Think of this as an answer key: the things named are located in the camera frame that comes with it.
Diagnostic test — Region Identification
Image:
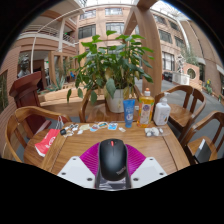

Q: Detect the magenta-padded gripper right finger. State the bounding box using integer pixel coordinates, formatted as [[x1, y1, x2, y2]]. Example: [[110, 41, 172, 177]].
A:
[[125, 143, 169, 189]]

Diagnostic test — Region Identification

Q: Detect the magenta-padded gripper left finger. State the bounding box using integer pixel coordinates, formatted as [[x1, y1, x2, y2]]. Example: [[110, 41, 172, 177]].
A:
[[57, 141, 101, 189]]

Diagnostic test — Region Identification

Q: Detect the black computer mouse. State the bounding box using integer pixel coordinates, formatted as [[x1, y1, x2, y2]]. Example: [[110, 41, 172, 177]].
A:
[[97, 138, 129, 182]]

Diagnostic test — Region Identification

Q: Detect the red shopping bag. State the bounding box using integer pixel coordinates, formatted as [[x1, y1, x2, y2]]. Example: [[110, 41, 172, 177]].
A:
[[34, 115, 65, 158]]

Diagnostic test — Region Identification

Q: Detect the clear plastic bag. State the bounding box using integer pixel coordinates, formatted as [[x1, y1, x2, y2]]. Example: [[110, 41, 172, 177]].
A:
[[144, 126, 165, 138]]

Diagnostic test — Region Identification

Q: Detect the pale yellow sticker card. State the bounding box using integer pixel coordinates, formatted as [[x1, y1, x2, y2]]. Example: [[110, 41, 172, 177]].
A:
[[79, 123, 91, 132]]

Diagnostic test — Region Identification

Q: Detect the black flat box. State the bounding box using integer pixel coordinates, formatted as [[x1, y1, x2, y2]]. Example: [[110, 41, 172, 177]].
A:
[[194, 138, 213, 164]]

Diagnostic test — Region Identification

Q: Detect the white pump bottle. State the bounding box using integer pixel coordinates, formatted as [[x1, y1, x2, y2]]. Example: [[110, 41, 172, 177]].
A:
[[152, 91, 172, 127]]

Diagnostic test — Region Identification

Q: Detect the yellow dish soap bottle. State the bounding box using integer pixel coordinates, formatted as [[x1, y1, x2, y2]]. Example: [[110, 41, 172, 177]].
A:
[[136, 87, 156, 129]]

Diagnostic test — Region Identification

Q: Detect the blue squeeze tube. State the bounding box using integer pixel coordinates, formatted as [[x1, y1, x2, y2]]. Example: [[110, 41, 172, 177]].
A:
[[122, 98, 136, 129]]

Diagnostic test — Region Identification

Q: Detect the spiky green agave plant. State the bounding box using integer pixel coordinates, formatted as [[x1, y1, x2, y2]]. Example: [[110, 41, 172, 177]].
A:
[[46, 74, 71, 93]]

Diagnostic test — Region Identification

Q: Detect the dark red wooden lectern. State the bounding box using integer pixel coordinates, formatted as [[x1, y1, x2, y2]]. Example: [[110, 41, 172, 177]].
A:
[[9, 70, 53, 139]]

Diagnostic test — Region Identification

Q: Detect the dark parked car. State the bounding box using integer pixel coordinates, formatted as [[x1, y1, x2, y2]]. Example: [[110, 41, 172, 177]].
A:
[[163, 71, 174, 83]]

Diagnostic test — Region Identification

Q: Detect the green potted plant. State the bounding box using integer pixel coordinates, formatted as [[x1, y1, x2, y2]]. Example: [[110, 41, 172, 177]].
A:
[[66, 30, 155, 114]]

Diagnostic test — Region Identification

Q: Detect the dark bust statue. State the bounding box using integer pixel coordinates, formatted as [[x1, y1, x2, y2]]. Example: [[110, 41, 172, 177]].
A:
[[17, 54, 33, 79]]

